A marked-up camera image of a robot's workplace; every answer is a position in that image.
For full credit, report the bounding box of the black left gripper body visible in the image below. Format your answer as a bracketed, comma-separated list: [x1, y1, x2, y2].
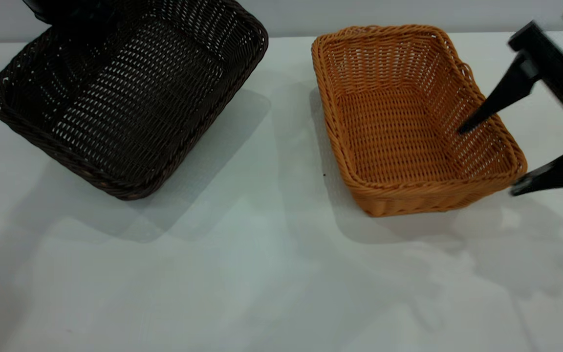
[22, 0, 116, 25]

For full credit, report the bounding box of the black woven wicker basket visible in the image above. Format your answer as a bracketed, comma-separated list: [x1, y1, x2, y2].
[0, 0, 269, 201]

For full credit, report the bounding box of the orange woven wicker basket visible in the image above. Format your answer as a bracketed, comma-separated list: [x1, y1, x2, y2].
[311, 24, 528, 218]

